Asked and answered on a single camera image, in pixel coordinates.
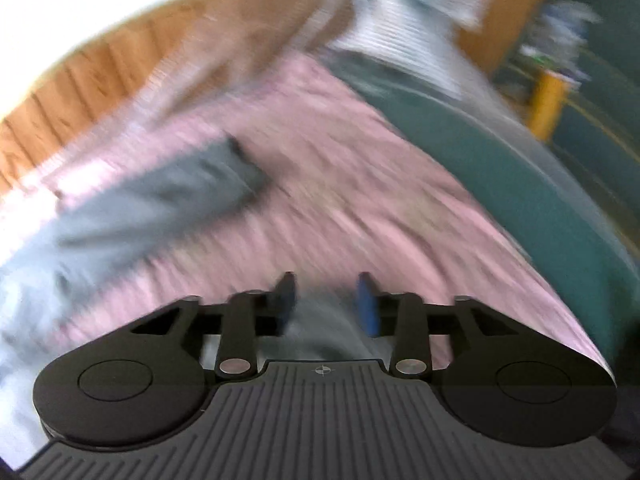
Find pink bear-print bedsheet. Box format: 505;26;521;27
0;55;608;391

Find wooden headboard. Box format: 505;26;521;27
0;0;351;186

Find yellow post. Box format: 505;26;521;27
529;72;569;141

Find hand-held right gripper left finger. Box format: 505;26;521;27
127;271;299;380

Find wooden cabinet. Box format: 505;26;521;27
450;0;571;76

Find grey garment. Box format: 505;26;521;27
0;132;363;366

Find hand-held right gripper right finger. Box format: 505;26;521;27
354;271;518;380

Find clear bubble wrap sheet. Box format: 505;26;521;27
320;0;501;101

